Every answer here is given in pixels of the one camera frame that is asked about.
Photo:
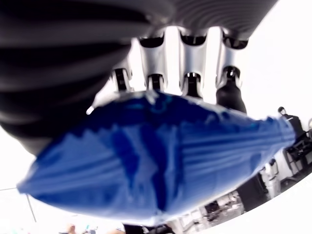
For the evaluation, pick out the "blue Oreo packet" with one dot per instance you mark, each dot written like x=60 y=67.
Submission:
x=146 y=158

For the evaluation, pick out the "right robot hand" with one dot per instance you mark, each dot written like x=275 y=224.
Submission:
x=61 y=61

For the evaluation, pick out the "black wheeled cabinet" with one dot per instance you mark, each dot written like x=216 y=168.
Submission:
x=251 y=192

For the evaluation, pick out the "silver humanoid robot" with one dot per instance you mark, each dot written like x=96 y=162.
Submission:
x=271 y=178

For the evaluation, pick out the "person in black clothes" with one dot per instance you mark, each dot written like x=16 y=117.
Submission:
x=291 y=122

